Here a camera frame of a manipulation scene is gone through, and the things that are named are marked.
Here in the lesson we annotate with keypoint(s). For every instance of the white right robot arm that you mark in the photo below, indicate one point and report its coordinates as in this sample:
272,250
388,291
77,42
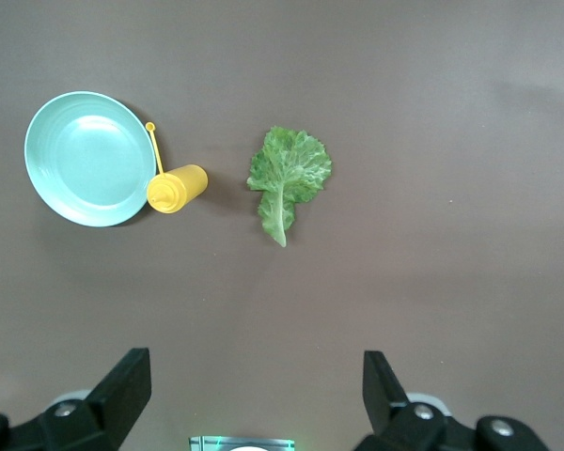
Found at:
246,449

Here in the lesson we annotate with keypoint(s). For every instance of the yellow squeeze bottle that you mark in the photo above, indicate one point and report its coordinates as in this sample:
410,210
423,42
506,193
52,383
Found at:
183,185

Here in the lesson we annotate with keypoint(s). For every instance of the green lettuce leaf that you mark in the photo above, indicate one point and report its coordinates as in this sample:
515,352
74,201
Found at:
291,164

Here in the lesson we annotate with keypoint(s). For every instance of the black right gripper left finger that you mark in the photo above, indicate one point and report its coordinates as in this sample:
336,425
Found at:
113,404

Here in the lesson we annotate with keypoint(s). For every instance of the green plate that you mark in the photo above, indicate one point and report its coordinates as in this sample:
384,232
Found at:
89,160

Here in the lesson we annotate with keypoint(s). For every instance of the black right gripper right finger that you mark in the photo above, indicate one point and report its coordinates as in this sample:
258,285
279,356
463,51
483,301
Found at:
385,404

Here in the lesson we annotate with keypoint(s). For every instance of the brown tablecloth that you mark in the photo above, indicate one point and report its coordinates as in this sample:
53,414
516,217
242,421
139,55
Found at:
404,94

